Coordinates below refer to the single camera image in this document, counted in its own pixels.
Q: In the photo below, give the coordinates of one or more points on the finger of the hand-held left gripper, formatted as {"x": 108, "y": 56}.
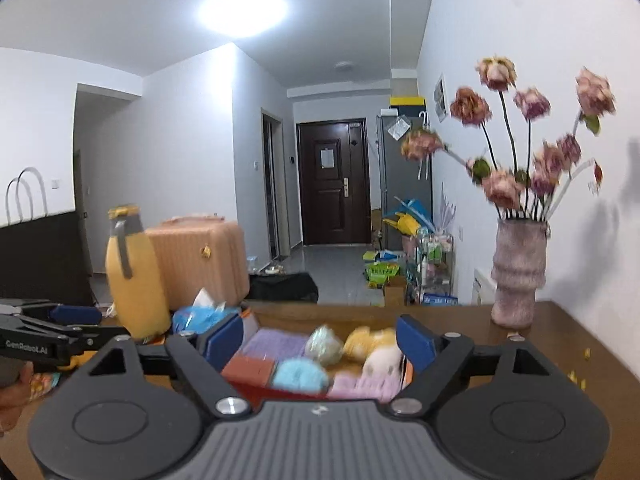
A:
{"x": 75, "y": 315}
{"x": 95, "y": 332}

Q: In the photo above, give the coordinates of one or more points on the lilac fluffy headband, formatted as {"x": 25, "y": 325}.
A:
{"x": 360, "y": 387}

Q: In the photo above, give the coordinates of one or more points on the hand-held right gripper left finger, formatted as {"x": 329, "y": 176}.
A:
{"x": 227, "y": 340}

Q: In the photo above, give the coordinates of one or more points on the clear plastic packet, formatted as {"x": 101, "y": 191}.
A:
{"x": 325, "y": 347}

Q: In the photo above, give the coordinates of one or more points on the pink ribbed suitcase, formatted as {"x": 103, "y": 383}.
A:
{"x": 200, "y": 265}

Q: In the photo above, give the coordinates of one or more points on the green package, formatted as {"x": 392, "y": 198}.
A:
{"x": 382, "y": 272}

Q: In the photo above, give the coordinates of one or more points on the hanging clear umbrella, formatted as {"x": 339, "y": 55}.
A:
{"x": 424, "y": 120}

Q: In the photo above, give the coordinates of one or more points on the yellow thermos bottle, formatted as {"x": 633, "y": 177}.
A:
{"x": 135, "y": 285}

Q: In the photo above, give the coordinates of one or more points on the person's left hand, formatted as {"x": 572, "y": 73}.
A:
{"x": 12, "y": 400}

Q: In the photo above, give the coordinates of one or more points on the paper sheet on refrigerator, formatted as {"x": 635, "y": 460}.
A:
{"x": 398, "y": 127}

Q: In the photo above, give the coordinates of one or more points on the orange resistance band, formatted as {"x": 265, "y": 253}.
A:
{"x": 80, "y": 360}

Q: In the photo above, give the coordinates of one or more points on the yellow plastic item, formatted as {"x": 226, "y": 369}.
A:
{"x": 400, "y": 224}

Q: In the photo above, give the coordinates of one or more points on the yellow and black box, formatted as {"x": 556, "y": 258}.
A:
{"x": 406, "y": 101}

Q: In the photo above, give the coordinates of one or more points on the blue folded bags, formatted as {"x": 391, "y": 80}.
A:
{"x": 412, "y": 210}

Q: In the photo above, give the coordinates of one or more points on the grey refrigerator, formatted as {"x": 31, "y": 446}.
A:
{"x": 395, "y": 195}

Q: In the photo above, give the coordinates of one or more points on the small cardboard box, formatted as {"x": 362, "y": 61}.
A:
{"x": 395, "y": 292}

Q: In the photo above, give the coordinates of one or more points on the white paper on door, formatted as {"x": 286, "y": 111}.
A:
{"x": 327, "y": 158}

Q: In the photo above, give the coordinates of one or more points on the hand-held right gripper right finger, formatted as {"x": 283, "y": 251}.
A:
{"x": 415, "y": 342}

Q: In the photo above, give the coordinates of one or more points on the scattered yellow petal bits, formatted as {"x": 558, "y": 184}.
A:
{"x": 586, "y": 354}

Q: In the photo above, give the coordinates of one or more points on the white plush toy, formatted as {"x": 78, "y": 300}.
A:
{"x": 382, "y": 362}

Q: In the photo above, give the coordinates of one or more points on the purple folded towel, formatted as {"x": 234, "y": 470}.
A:
{"x": 275, "y": 345}

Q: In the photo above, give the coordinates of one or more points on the dark brown entrance door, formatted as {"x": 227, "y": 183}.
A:
{"x": 332, "y": 200}

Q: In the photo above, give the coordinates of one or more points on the dark side door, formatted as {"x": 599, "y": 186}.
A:
{"x": 272, "y": 185}

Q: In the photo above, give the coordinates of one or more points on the black paper shopping bag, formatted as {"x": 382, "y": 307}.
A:
{"x": 40, "y": 260}

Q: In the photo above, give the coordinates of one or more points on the dried pink rose bouquet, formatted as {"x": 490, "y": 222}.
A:
{"x": 500, "y": 187}

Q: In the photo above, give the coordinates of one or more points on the bright round ceiling light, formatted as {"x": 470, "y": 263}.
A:
{"x": 243, "y": 10}

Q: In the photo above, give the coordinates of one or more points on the framed wall picture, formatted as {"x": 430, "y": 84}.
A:
{"x": 440, "y": 97}

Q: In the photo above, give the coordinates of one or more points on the black floor bag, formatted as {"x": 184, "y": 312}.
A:
{"x": 282, "y": 287}

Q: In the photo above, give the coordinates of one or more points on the pale pink textured vase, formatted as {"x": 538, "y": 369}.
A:
{"x": 517, "y": 270}

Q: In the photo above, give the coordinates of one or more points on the blue soft tissue pack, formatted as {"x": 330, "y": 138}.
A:
{"x": 200, "y": 317}

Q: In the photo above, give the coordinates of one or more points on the yellow plush toy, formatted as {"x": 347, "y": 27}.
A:
{"x": 367, "y": 340}

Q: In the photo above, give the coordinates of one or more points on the pink bucket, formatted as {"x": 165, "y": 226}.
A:
{"x": 408, "y": 244}

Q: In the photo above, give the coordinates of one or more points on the white radiator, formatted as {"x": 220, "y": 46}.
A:
{"x": 482, "y": 285}

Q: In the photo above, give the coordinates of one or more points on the orange cardboard box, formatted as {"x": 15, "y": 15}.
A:
{"x": 300, "y": 321}

